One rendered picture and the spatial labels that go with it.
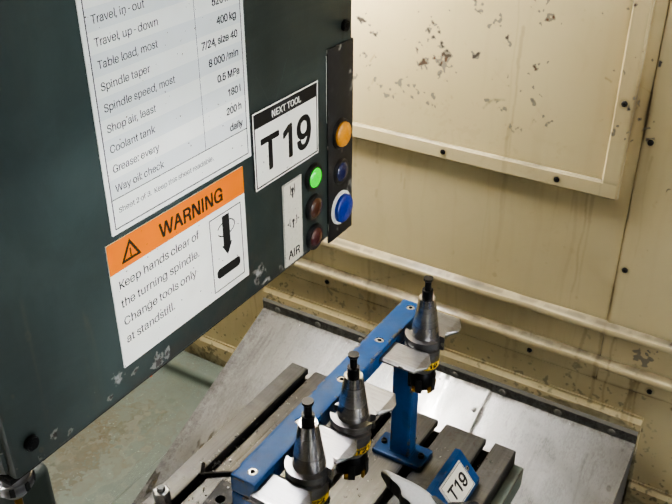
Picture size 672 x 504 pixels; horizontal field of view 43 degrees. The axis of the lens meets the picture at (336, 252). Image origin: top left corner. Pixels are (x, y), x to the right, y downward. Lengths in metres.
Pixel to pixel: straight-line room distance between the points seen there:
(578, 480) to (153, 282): 1.24
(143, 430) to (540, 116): 1.22
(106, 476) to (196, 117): 1.51
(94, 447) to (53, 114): 1.66
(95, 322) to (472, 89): 1.06
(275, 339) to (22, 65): 1.54
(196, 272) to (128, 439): 1.49
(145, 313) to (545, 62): 0.99
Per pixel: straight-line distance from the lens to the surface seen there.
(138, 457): 2.11
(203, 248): 0.69
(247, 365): 2.00
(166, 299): 0.68
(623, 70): 1.45
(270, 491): 1.11
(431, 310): 1.31
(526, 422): 1.81
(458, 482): 1.52
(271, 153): 0.74
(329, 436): 1.18
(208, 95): 0.66
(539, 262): 1.65
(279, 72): 0.73
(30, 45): 0.53
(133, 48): 0.59
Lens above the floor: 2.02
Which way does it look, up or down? 31 degrees down
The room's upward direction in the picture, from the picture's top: straight up
